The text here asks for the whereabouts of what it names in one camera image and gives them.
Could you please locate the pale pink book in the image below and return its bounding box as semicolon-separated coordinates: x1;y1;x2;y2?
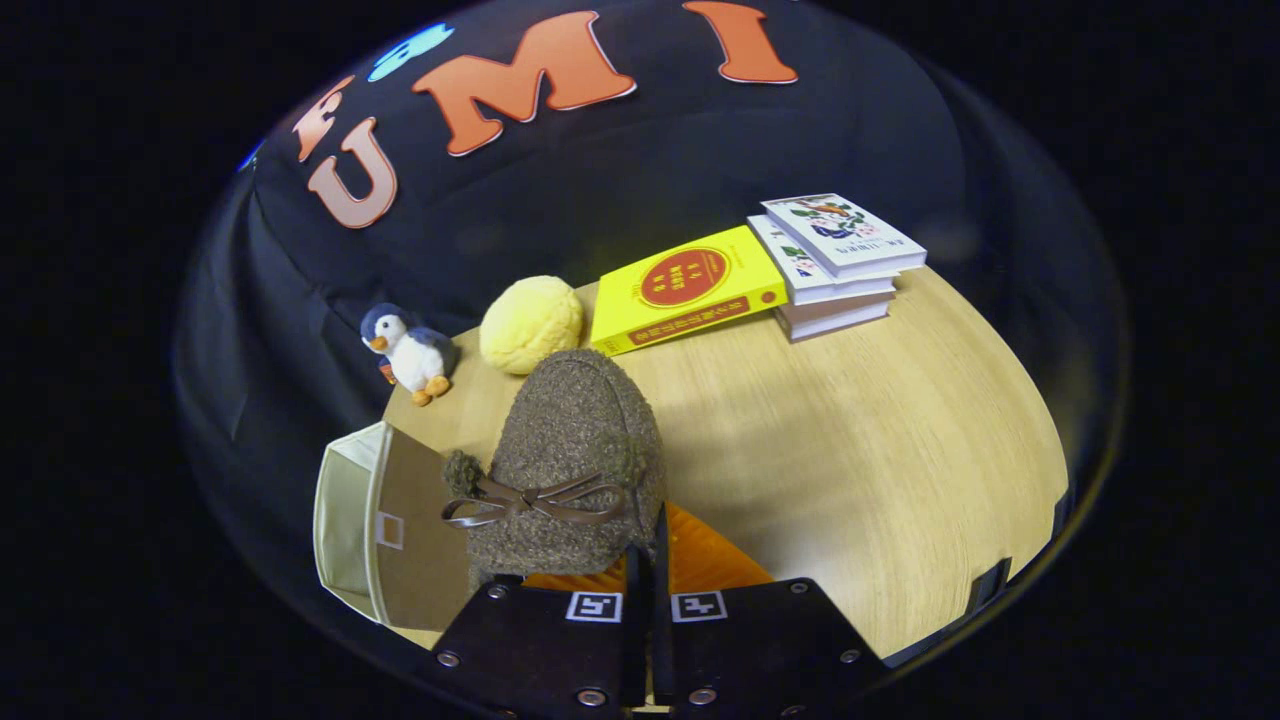
775;295;893;344

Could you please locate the brown fabric storage box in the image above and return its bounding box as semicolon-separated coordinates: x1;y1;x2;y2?
312;420;476;633

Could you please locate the yellow plush ball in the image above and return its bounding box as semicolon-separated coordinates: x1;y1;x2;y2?
479;275;586;376

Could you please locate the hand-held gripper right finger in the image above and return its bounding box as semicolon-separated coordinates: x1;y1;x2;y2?
652;502;891;719

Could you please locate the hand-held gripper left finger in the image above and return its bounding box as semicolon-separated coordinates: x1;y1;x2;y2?
432;545;649;719

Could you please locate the penguin plush toy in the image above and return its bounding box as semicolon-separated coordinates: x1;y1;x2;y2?
360;303;459;407

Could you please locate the yellow book with red circle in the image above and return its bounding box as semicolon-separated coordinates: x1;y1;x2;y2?
590;225;790;358

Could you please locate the brown fuzzy shoe with bow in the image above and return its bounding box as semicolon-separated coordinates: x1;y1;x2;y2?
441;348;669;591

